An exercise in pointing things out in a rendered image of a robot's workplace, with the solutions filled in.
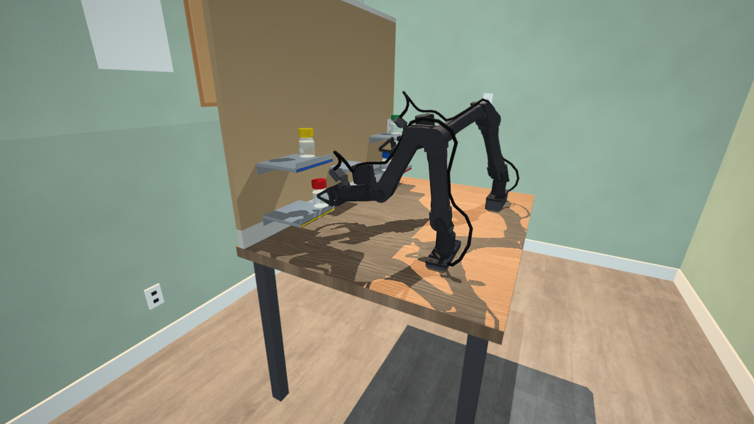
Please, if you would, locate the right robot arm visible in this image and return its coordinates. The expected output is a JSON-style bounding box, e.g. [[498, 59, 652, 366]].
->
[[445, 102, 510, 202]]

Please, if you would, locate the clear bottle with yellow cap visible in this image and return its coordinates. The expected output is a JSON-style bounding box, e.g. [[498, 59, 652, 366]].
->
[[298, 128, 315, 159]]

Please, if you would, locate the clear glass bottle with red cap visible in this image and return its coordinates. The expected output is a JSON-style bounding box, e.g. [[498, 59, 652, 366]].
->
[[312, 178, 328, 209]]

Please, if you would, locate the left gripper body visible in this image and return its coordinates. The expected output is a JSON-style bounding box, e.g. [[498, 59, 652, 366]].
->
[[329, 168, 355, 206]]

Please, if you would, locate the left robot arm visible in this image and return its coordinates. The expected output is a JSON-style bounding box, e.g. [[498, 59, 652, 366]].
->
[[352, 124, 461, 268]]

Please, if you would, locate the clear bottle with green cap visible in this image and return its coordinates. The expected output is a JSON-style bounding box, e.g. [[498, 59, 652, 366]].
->
[[391, 115, 401, 135]]

